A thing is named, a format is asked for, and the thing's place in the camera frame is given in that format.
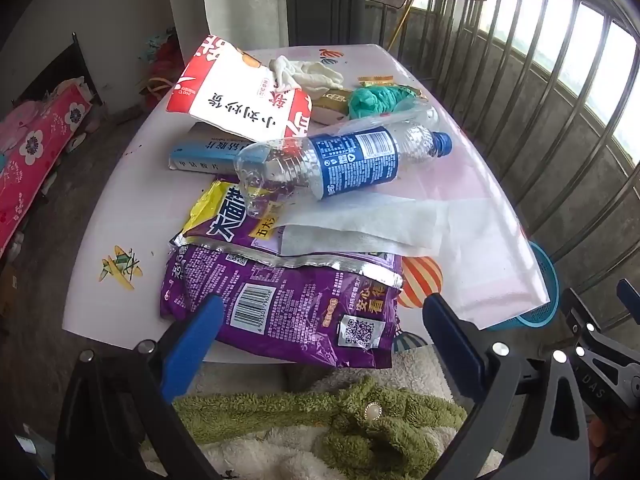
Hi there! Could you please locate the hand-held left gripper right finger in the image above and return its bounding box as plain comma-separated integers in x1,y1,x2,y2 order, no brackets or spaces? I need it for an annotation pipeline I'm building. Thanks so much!
422,292,594,480

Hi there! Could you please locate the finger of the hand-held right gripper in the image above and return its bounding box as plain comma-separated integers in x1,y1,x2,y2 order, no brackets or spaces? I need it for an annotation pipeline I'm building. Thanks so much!
561,286,610,357
616,279,640,322

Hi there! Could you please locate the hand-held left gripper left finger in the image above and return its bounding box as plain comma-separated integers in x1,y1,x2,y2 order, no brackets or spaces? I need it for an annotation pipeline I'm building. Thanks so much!
55,295,226,480

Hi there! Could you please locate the blue plastic basket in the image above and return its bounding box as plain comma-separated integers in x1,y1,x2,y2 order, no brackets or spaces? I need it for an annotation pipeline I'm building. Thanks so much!
487,240,562,332

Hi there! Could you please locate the purple yellow noodle bag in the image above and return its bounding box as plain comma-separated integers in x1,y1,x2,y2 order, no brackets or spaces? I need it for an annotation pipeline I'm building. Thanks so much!
159,179,405,370

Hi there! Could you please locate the white paper tissue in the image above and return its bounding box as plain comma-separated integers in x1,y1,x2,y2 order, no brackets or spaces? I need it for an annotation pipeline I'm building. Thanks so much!
272,194,503,259

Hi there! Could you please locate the blue white medicine box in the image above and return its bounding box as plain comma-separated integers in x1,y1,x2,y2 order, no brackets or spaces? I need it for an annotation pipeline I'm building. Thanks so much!
169,122,266,175

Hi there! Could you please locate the plastic bottle with blue label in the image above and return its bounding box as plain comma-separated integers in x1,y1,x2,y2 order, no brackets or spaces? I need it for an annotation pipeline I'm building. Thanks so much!
234,126,454,221

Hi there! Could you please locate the clear plastic wrapper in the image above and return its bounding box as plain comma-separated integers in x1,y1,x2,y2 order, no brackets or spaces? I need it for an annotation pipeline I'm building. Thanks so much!
385,97,441,133

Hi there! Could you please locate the teal plastic bag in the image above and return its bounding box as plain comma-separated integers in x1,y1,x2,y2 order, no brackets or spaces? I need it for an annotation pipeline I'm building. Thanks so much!
347,84,420,122

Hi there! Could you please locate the red white snack bag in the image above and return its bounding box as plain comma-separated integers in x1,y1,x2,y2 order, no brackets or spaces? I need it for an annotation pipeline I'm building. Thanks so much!
165,35,315,143

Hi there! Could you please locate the gold tissue packet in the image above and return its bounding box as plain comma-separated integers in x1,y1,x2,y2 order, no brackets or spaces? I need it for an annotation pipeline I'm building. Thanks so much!
309,87,357,125

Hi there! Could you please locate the orange yellow snack packet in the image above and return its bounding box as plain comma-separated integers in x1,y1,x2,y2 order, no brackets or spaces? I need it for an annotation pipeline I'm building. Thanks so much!
356,74,397,90

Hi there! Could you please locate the green fuzzy garment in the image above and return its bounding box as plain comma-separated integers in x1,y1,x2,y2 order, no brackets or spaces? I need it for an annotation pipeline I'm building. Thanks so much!
172,376,468,468

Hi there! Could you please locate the white fleece blanket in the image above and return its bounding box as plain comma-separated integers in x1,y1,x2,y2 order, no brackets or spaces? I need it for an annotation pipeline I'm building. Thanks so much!
140,342,503,480

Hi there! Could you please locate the pink white patterned table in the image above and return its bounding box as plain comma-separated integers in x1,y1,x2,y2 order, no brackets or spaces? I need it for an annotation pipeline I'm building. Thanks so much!
62,42,553,366

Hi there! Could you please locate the metal balcony railing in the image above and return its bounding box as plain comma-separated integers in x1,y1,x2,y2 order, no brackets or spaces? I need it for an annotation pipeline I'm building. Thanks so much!
400,0,640,321

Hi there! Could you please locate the pink floral quilt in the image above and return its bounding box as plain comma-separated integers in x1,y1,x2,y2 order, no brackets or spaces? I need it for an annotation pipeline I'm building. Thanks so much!
0,85,95,258

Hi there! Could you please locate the colourful cloth pile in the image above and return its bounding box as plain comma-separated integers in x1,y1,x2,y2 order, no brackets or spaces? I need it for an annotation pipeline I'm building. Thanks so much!
140,30,187,106

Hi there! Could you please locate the dark wooden board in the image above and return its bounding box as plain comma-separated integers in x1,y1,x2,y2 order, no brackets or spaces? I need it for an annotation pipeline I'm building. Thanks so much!
15,32,103,108

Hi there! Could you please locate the white curtain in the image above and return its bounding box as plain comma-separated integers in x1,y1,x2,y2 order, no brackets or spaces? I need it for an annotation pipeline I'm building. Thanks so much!
200,0,290,52

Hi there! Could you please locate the dark cabinet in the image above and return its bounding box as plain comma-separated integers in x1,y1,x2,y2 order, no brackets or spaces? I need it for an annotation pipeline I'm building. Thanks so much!
285,0,366,47

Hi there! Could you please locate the yellow broom handle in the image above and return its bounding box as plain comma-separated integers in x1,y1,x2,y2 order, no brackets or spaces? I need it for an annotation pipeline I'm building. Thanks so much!
390,0,432,51

